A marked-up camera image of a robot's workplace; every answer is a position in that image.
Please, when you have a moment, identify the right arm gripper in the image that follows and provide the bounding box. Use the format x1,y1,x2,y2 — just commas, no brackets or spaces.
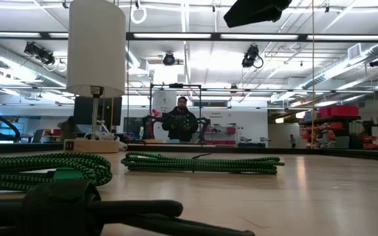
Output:
223,0,293,29

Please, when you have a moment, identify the black overhead light bar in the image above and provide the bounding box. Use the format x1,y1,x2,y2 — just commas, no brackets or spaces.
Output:
0,31,378,42

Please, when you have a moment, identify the small red bin rack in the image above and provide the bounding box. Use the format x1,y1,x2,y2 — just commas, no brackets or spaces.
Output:
203,123,238,146

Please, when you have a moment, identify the red bin storage shelf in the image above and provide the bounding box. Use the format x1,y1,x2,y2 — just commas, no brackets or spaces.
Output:
298,104,378,150

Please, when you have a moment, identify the white shade table lamp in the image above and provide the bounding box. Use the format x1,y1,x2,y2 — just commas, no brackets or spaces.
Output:
62,0,127,154

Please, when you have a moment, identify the black monitor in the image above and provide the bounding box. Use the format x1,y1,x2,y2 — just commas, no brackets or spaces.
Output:
73,96,123,127

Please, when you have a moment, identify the white hanging ring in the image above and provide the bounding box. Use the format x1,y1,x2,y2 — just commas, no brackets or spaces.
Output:
130,2,148,25

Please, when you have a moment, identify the green braided cable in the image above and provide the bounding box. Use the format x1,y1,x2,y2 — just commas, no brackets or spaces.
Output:
120,151,285,176
0,151,114,193

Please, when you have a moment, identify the black cable with velcro strap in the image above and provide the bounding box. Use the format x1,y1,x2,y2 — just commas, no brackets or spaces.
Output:
0,179,256,236

